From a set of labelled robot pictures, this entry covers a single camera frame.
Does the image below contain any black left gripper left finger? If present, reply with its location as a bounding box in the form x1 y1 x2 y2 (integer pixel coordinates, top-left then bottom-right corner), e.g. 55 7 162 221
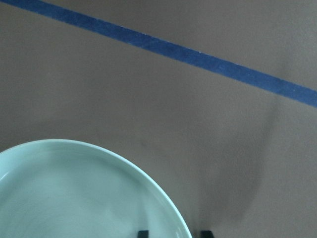
138 230 149 238

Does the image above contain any light green ceramic plate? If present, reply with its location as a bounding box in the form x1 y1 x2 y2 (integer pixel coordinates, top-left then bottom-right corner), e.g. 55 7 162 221
0 139 191 238

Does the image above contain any brown paper table cover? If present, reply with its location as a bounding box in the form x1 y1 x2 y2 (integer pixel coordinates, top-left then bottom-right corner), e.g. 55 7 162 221
0 0 317 238

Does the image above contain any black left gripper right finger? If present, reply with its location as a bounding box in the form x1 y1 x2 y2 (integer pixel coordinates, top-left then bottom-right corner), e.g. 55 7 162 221
200 230 213 238

